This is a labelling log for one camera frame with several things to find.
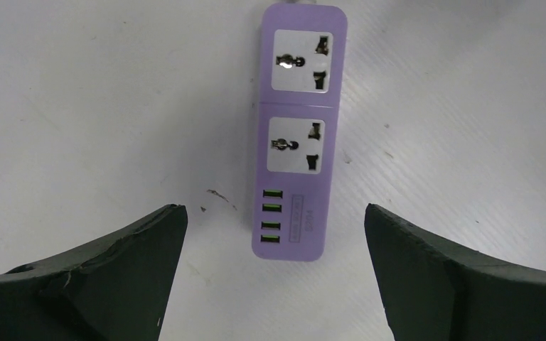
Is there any purple power strip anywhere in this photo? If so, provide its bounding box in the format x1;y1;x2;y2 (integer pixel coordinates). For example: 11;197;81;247
252;2;348;261

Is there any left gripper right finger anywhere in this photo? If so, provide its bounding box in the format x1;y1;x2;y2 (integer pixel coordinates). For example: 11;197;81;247
364;204;546;340

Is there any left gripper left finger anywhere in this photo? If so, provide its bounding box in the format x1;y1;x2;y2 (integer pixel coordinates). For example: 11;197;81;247
0;205;188;340

